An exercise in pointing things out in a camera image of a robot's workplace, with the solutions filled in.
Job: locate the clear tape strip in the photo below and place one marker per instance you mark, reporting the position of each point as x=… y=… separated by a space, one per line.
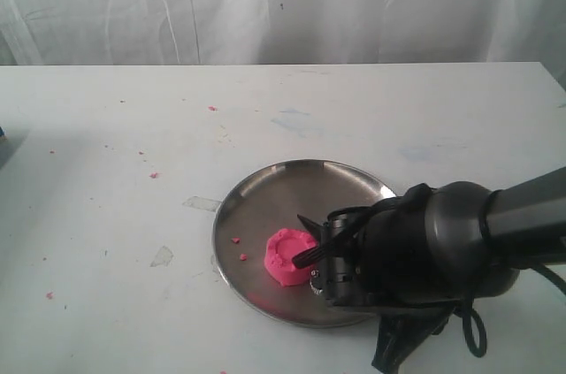
x=201 y=203

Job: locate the black knife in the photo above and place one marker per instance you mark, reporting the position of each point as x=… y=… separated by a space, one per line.
x=330 y=242

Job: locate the pink clay lump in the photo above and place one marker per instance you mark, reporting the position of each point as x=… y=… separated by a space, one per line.
x=280 y=249

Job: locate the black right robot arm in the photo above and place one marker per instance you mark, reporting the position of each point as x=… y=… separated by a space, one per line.
x=511 y=230

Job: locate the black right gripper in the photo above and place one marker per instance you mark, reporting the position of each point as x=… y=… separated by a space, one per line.
x=405 y=261

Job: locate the white backdrop curtain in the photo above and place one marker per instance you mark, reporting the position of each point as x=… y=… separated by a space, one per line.
x=231 y=32

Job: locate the round steel plate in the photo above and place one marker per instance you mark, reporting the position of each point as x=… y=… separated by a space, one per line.
x=273 y=198

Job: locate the clear tape patch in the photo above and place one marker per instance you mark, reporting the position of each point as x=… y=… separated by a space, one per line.
x=162 y=258

